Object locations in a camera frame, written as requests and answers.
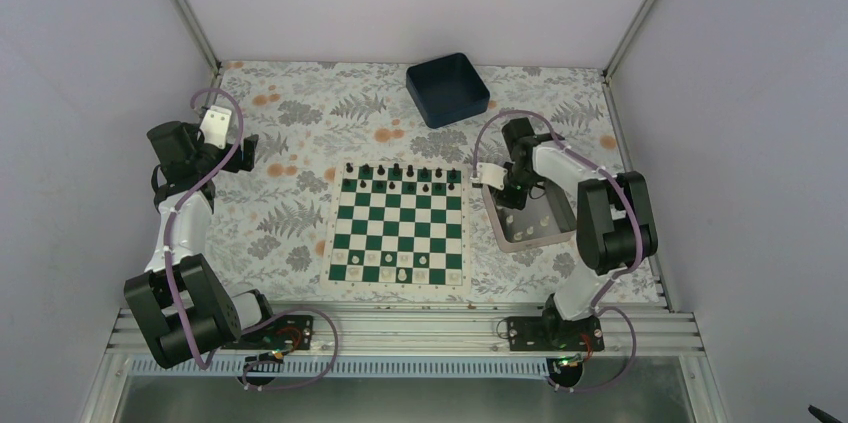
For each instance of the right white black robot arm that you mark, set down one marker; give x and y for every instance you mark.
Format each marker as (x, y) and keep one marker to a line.
(612, 219)

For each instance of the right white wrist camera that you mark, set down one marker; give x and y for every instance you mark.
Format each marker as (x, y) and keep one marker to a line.
(489, 174)

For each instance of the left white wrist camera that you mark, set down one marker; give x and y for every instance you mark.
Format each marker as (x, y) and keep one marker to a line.
(215, 125)

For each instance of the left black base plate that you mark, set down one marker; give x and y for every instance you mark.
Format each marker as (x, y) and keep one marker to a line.
(292, 332)

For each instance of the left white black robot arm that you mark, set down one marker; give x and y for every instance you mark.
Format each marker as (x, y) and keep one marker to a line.
(180, 306)

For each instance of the aluminium rail frame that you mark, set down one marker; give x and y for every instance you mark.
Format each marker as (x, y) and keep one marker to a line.
(423, 363)

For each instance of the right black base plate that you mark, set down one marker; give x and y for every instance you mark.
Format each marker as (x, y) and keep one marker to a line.
(534, 334)

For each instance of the floral patterned table mat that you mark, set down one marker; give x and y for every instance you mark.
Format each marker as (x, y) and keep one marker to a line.
(270, 225)

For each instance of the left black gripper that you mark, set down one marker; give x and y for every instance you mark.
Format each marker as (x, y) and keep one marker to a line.
(246, 163)

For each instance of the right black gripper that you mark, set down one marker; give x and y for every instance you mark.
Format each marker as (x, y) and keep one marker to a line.
(518, 202)

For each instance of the white chess rook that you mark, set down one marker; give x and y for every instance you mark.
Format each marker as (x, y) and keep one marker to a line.
(453, 277)

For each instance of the green white chess board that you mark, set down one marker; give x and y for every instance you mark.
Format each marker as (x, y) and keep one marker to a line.
(371, 224)

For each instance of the dark blue square bin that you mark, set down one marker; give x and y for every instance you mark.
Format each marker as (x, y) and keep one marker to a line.
(446, 90)

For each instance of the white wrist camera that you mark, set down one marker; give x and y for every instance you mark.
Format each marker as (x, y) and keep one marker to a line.
(215, 125)
(489, 174)

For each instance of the metal tray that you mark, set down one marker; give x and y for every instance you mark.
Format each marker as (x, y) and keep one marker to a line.
(549, 218)

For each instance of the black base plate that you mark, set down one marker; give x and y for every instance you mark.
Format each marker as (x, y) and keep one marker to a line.
(292, 332)
(534, 334)

